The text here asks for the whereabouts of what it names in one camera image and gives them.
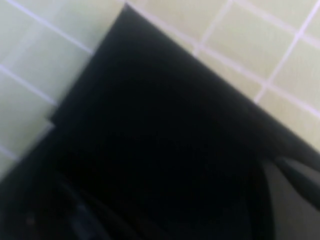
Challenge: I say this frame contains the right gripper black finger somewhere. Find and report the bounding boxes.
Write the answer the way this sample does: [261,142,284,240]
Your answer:
[0,174,66,240]

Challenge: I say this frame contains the black printed glasses case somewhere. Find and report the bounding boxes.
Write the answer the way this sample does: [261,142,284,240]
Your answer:
[0,3,320,240]

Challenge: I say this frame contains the black framed glasses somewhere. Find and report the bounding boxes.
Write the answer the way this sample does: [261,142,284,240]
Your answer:
[257,156,320,240]

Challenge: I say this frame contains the green checked tablecloth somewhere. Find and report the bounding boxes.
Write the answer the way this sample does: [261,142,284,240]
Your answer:
[0,0,320,176]

